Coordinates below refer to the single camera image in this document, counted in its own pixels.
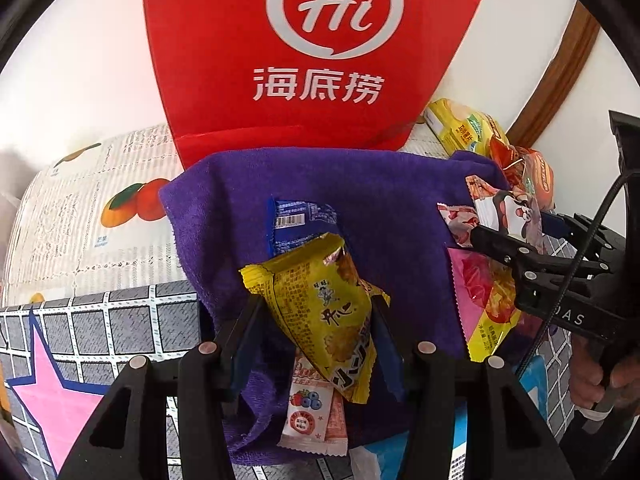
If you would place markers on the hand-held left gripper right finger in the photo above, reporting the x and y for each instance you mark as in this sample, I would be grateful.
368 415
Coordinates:
387 355

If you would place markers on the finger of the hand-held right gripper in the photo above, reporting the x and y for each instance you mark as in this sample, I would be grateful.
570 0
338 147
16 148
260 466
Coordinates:
555 222
500 247

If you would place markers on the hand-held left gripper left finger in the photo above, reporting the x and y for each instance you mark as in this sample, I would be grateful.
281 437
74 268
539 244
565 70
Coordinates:
245 355

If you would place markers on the panda print snack packet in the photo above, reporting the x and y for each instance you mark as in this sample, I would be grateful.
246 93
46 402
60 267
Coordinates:
505 210

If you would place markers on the pink and yellow chips packet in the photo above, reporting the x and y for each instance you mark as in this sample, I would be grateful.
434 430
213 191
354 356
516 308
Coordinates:
480 300

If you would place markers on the yellow snack packet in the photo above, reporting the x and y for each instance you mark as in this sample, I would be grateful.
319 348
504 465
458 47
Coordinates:
320 320

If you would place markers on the long white berry wafer packet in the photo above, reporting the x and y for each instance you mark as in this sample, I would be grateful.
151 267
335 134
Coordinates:
305 410

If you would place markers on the dark blue snack packet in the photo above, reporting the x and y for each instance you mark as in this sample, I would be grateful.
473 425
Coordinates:
300 230

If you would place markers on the purple towel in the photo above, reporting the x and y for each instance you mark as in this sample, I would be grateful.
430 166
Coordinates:
225 210

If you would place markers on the person's right hand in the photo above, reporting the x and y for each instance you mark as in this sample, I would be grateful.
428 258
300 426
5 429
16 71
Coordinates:
585 370

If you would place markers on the orange chips bag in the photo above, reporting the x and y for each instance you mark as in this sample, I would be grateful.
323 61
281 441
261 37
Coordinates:
537 175

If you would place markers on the blue box white label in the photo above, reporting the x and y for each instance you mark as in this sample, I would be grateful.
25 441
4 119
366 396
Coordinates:
535 390

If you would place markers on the grey checked tablecloth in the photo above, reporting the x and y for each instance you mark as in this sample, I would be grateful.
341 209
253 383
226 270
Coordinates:
125 320

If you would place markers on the yellow chips bag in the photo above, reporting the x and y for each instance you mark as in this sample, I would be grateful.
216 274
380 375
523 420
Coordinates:
450 125

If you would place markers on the pink paper star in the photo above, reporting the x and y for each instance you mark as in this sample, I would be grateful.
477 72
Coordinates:
55 400

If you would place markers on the red paper bag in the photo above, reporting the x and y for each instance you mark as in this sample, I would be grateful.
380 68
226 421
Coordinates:
225 60

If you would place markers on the brown wooden door frame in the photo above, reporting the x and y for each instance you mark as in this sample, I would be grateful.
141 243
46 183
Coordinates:
555 85

